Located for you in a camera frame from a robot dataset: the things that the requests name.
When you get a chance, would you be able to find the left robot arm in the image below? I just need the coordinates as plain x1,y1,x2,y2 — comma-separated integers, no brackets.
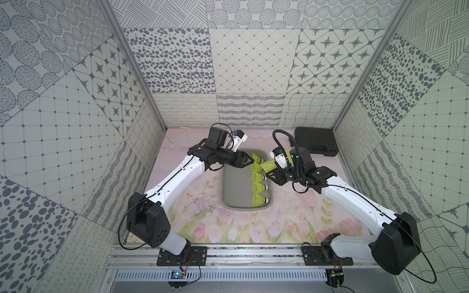
119,145,255,258

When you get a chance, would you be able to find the yellow shuttlecock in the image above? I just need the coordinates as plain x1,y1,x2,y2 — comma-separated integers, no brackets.
251,153,263,164
260,161,277,173
285,149,294,167
252,194,269,207
251,172,266,183
250,163,263,173
252,183,268,194

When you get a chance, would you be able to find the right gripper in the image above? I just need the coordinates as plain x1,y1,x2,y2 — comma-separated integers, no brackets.
264,163,304,187

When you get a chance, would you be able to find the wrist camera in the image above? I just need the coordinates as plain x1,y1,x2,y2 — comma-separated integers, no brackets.
204,123,248,152
272,129,300,172

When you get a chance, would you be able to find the green circuit board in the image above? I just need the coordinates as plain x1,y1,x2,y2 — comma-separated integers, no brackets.
171,270,186,280

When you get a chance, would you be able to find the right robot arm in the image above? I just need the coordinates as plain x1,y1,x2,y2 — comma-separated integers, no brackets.
265,147,423,275

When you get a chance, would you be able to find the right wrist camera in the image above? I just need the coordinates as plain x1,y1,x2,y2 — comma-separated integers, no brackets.
272,129,300,172

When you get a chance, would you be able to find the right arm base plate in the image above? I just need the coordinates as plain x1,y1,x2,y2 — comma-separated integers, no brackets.
300,242,354,266

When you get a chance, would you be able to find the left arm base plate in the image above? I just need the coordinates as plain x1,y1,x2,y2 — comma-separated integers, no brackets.
157,245,208,267

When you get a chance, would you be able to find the black plastic tool case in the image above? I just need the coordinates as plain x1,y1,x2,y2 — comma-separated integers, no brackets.
294,127,339,157

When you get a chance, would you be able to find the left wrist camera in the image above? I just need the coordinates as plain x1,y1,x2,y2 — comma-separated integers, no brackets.
204,123,248,152

